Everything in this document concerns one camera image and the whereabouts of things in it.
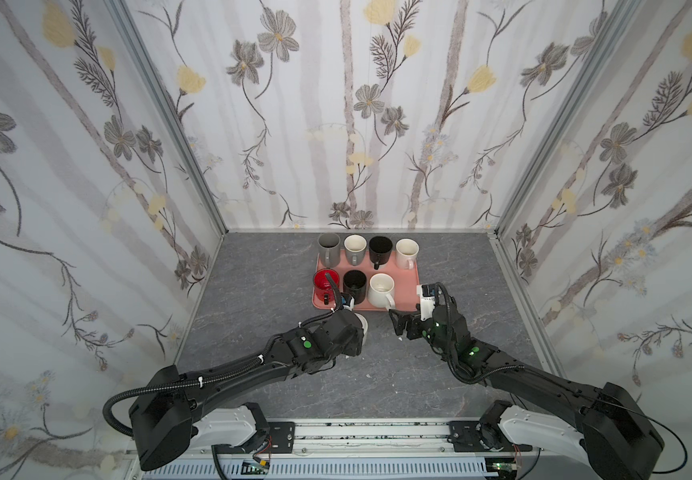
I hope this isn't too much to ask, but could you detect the white ribbed mug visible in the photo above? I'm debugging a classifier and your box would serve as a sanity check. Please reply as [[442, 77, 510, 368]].
[[367, 273, 396, 310]]

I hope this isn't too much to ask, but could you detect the red mug black handle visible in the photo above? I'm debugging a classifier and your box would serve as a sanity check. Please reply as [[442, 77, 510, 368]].
[[313, 268, 340, 306]]

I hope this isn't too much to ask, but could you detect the pink mug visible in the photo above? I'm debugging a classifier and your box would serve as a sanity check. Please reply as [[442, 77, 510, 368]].
[[395, 238, 420, 270]]

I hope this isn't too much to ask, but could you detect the black mug white base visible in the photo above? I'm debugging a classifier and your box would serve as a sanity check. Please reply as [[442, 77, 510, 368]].
[[368, 236, 394, 270]]

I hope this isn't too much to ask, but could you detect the small grey mug white inside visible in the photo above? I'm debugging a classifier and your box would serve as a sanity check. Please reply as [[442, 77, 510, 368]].
[[343, 234, 368, 266]]

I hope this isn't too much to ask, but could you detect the tall grey mug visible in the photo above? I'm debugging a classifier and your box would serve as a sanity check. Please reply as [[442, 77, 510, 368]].
[[318, 233, 342, 268]]

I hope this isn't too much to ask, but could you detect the cream mug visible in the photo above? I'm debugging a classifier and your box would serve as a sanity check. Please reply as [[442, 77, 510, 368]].
[[356, 313, 369, 346]]

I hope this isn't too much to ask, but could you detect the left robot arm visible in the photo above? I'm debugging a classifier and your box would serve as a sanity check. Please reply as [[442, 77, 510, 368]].
[[126, 310, 367, 471]]

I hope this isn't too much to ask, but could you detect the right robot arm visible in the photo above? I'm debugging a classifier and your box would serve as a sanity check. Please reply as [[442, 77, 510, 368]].
[[389, 304, 665, 479]]

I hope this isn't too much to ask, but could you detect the pink plastic tray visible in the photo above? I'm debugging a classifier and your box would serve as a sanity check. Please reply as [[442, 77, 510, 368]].
[[333, 250, 421, 311]]

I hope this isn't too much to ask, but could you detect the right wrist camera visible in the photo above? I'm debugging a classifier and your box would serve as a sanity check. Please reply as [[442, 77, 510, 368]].
[[417, 283, 440, 321]]

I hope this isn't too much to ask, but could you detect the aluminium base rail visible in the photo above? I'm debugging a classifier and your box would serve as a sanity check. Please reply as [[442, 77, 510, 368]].
[[140, 406, 592, 470]]

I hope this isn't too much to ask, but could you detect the white vented cable duct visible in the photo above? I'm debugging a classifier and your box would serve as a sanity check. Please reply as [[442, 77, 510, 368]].
[[139, 458, 497, 480]]

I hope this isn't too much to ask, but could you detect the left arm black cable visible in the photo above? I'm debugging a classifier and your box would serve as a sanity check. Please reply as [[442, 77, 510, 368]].
[[102, 356, 263, 438]]

